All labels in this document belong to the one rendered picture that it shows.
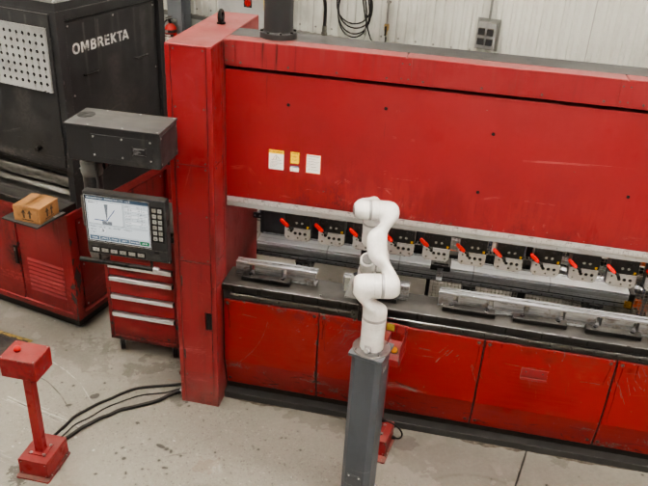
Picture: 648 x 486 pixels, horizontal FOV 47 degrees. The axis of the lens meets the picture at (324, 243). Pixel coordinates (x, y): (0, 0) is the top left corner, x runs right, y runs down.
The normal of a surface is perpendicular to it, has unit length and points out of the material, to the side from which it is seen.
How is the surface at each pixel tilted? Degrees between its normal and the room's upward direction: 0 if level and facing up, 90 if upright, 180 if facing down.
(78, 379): 0
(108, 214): 90
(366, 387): 90
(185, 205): 90
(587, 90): 90
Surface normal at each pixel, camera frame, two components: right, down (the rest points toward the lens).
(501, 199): -0.20, 0.45
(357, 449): -0.42, 0.41
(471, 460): 0.05, -0.88
